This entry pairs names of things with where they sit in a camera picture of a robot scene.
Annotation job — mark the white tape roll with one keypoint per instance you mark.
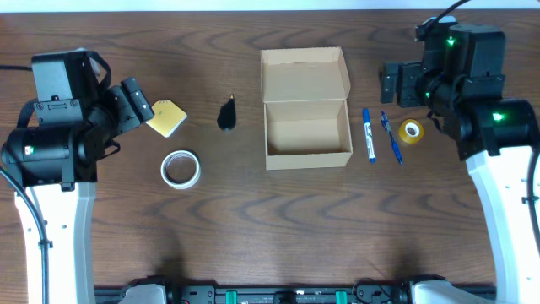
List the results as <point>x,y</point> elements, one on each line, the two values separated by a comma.
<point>181,169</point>

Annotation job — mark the blue and white marker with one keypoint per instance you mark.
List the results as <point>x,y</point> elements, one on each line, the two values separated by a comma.
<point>368,136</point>

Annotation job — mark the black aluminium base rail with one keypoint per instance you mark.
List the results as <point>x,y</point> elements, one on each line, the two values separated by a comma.
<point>367,293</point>

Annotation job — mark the black teardrop-shaped object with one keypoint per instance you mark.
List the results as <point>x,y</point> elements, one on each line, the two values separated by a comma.
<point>227,116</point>

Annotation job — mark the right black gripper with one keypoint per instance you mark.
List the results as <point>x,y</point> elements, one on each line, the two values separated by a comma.
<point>405,84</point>

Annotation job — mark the open cardboard box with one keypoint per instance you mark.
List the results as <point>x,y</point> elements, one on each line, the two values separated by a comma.
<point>304,96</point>

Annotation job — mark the yellow sticky note pad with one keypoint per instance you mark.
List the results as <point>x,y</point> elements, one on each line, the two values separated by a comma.
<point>167,117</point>

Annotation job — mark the blue ballpoint pen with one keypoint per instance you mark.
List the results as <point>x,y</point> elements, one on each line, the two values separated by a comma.
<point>387,127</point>

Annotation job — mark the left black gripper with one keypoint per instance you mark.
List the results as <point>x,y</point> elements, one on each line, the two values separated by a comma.
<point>136,100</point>

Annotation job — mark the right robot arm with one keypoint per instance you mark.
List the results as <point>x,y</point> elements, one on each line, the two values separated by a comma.
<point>460,80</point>

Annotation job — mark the small yellow tape roll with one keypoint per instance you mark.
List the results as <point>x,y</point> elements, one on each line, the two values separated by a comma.
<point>411,131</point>

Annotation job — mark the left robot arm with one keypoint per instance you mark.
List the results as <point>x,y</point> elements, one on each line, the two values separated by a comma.
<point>50,160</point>

